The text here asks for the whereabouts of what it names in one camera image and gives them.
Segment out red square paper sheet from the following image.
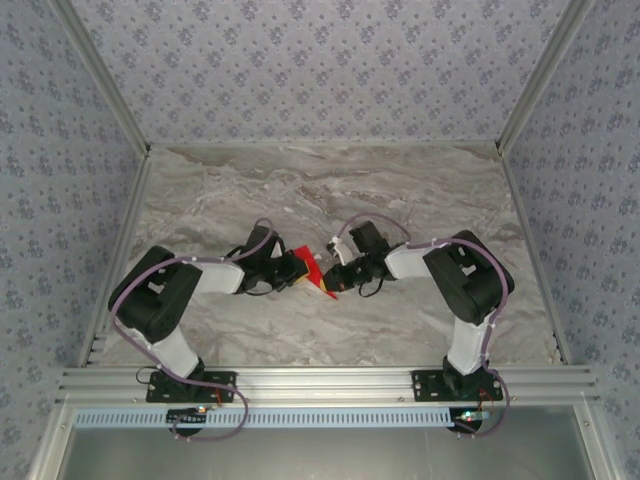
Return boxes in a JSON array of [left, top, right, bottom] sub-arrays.
[[292, 244, 341, 302]]

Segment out small black adapter board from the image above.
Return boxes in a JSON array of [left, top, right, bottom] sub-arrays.
[[446, 407, 494, 437], [166, 406, 209, 427]]

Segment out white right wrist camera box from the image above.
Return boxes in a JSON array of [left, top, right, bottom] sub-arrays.
[[324, 238, 356, 266]]

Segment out aluminium mounting rail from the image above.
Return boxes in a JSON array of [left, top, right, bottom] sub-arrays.
[[54, 366, 601, 405]]

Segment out slotted pale cable duct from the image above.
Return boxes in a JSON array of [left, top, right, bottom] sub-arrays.
[[73, 407, 454, 430]]

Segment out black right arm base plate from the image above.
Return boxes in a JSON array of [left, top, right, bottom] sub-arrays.
[[409, 368, 504, 403]]

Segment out aluminium table side rail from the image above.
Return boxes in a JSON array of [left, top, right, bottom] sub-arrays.
[[497, 144, 574, 364], [77, 148, 154, 369]]

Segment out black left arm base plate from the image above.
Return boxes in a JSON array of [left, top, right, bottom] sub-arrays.
[[145, 370, 237, 404]]

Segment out aluminium frame post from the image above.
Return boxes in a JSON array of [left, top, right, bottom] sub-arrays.
[[494, 0, 597, 152], [49, 0, 152, 154]]

